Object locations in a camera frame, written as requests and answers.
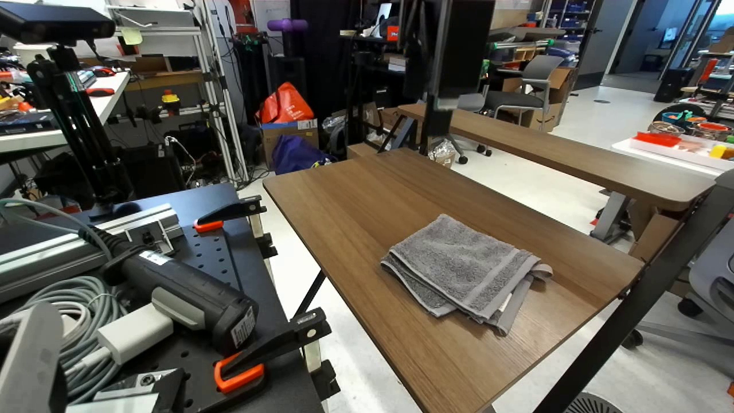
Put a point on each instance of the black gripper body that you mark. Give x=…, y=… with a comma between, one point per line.
x=468, y=47

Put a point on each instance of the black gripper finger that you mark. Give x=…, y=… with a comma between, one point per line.
x=436, y=126

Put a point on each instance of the grey office chair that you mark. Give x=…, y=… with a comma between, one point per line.
x=529, y=94

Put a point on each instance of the orange tray box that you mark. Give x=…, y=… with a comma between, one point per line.
x=391, y=33

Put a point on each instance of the cardboard box behind chair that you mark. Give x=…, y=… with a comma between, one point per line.
x=562, y=93

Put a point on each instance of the wooden raised desk shelf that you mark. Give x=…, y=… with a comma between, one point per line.
x=564, y=152

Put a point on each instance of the grey folded towel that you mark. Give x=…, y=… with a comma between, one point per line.
x=467, y=264

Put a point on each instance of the dark blue bag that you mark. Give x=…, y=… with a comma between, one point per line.
x=295, y=153

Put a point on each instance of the cardboard box under orange bag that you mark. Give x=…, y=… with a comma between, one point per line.
x=290, y=136

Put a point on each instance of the orange bag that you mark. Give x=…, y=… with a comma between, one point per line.
x=285, y=106

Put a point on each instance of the purple round object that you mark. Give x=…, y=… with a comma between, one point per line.
x=287, y=23

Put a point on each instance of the red flat toy block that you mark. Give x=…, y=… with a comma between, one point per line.
x=656, y=138

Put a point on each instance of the white metal ladder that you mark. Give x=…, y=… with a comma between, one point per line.
x=223, y=98

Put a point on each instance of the white table with toys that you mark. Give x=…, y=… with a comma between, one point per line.
x=672, y=156

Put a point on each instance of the yellow and red small object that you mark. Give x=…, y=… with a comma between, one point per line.
x=170, y=98

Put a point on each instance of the black and grey handheld device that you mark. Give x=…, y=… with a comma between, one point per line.
x=191, y=299

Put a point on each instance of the grey rolling chair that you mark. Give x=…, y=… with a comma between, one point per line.
x=714, y=278

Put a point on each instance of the black round fan grille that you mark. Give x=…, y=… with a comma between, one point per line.
x=592, y=405

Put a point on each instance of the white power adapter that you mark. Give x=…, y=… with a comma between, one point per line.
x=135, y=333

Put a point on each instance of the white work table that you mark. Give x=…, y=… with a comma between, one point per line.
x=46, y=138

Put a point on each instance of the grey metal plate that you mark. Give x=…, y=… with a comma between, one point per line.
x=31, y=358

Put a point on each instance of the wooden desk with black frame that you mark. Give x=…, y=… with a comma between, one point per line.
x=358, y=229

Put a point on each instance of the black camera tripod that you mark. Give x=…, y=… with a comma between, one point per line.
x=82, y=129

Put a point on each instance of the black stereo camera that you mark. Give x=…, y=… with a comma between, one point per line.
x=53, y=20

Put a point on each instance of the aluminium extrusion rail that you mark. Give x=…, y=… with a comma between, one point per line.
x=46, y=255

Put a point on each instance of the silver metal bracket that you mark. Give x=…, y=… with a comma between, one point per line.
x=121, y=393

